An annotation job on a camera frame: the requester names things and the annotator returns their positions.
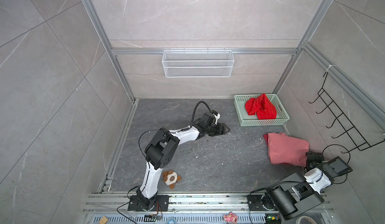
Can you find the pink t shirt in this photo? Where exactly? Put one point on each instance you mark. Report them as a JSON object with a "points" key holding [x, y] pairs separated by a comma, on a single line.
{"points": [[283, 149]]}

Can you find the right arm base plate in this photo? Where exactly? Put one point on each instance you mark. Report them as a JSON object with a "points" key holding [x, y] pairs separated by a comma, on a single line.
{"points": [[258, 203]]}

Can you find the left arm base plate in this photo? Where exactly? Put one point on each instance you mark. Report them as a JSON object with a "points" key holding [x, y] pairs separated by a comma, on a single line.
{"points": [[158, 202]]}

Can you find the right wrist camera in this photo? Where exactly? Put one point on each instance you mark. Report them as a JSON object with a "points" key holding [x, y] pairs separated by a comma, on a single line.
{"points": [[336, 167]]}

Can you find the small wooden block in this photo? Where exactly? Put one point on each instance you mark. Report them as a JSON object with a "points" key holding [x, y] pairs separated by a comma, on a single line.
{"points": [[103, 220]]}

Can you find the black wire hook rack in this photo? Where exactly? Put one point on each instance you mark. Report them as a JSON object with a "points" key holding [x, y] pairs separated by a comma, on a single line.
{"points": [[349, 130]]}

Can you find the brown white plush toy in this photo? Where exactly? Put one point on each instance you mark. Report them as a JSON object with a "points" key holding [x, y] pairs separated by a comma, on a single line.
{"points": [[170, 178]]}

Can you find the bright red t shirt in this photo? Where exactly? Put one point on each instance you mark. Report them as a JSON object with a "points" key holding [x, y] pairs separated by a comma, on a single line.
{"points": [[261, 107]]}

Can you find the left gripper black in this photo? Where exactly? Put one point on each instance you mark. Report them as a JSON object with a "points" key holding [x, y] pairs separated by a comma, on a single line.
{"points": [[222, 130]]}

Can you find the white wire mesh shelf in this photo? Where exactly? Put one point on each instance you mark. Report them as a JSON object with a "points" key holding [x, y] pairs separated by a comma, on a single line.
{"points": [[197, 63]]}

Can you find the light green plastic basket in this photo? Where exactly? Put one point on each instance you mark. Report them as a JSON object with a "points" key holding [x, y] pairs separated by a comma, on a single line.
{"points": [[246, 120]]}

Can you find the pink plush toy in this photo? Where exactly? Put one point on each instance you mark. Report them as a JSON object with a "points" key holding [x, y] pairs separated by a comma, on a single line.
{"points": [[230, 218]]}

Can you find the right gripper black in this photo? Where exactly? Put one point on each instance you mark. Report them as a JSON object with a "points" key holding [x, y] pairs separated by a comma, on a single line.
{"points": [[315, 157]]}

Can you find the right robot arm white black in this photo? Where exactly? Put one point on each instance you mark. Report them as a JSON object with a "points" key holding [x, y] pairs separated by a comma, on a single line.
{"points": [[299, 193]]}

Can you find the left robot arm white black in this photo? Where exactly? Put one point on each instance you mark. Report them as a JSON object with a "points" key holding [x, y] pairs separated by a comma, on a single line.
{"points": [[161, 149]]}

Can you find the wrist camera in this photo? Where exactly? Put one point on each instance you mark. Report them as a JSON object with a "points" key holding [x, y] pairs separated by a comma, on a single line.
{"points": [[216, 116], [336, 167]]}

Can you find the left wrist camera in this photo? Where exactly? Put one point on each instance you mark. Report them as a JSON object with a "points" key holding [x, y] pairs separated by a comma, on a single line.
{"points": [[216, 116]]}

